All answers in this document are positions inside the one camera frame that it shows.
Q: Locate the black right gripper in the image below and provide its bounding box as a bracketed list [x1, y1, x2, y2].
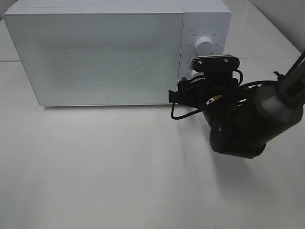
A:
[168, 72, 238, 109]

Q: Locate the white microwave door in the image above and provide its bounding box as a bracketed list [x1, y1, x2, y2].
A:
[4, 13, 183, 106]

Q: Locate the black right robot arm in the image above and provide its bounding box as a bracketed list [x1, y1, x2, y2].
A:
[169, 55, 305, 159]

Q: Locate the upper white power knob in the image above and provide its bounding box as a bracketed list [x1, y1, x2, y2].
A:
[194, 35, 214, 56]

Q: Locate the white microwave oven body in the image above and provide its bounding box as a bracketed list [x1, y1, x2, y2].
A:
[3, 0, 232, 91]

